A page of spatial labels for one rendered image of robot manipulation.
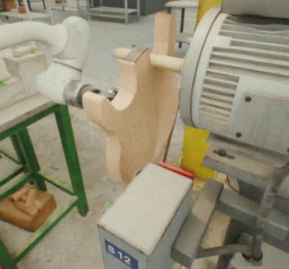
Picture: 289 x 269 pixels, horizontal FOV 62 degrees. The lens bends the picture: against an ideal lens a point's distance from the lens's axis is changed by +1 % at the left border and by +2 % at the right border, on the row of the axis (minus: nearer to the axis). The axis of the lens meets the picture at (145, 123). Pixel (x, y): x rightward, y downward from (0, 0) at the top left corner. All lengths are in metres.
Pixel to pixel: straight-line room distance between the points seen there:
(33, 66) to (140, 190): 0.93
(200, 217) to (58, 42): 0.63
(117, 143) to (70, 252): 1.21
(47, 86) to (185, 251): 0.65
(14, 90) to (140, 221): 0.94
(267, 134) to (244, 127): 0.04
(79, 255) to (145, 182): 1.28
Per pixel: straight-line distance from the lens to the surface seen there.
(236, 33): 0.44
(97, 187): 1.96
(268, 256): 0.64
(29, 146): 1.76
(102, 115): 0.46
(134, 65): 0.52
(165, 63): 0.57
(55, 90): 0.84
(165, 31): 0.64
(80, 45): 0.85
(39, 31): 0.80
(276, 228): 0.55
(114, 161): 0.60
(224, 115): 0.45
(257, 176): 0.50
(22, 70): 1.21
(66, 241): 1.75
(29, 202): 1.74
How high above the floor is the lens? 1.44
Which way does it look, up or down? 33 degrees down
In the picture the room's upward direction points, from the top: straight up
